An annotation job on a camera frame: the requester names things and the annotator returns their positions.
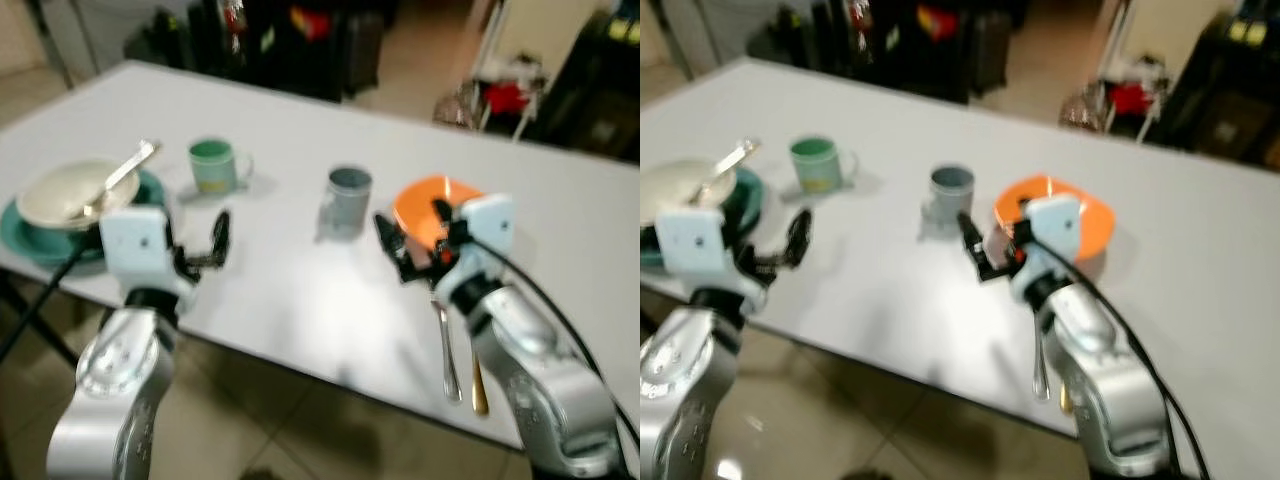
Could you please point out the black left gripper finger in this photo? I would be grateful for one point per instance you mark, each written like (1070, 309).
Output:
(742, 248)
(800, 238)
(172, 240)
(220, 238)

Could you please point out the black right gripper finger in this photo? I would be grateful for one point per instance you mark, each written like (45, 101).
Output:
(971, 236)
(442, 212)
(390, 236)
(1020, 212)

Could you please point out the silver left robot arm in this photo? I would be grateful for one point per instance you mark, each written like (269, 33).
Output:
(680, 390)
(115, 400)

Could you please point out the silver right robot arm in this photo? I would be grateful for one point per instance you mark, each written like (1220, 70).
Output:
(540, 380)
(1100, 390)

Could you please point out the orange plate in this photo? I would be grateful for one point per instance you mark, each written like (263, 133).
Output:
(1095, 225)
(420, 205)

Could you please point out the grey mug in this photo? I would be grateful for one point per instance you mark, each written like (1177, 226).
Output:
(948, 200)
(347, 205)

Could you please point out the teal plate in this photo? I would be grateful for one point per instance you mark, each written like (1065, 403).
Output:
(748, 195)
(40, 250)

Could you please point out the green mug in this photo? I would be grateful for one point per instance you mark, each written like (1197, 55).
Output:
(815, 165)
(213, 165)

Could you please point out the cream ceramic bowl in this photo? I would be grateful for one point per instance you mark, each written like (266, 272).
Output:
(670, 190)
(55, 195)

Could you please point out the silver table utensil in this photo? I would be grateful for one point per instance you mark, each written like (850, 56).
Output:
(450, 360)
(1041, 375)

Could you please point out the white cart with red item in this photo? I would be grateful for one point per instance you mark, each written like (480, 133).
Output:
(508, 95)
(1130, 98)

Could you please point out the gold table utensil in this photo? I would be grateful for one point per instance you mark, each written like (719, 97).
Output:
(479, 390)
(1066, 400)

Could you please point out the black luggage pile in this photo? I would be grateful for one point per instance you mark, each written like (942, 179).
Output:
(880, 55)
(260, 50)

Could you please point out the large black case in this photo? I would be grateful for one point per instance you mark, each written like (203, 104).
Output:
(600, 100)
(1220, 110)

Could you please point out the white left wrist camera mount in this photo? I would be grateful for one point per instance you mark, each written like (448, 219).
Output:
(692, 250)
(135, 245)

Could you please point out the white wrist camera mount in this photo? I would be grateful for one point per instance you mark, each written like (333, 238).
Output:
(485, 235)
(1050, 240)
(692, 250)
(135, 245)

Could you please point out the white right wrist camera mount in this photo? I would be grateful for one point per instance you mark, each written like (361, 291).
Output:
(485, 235)
(1050, 240)

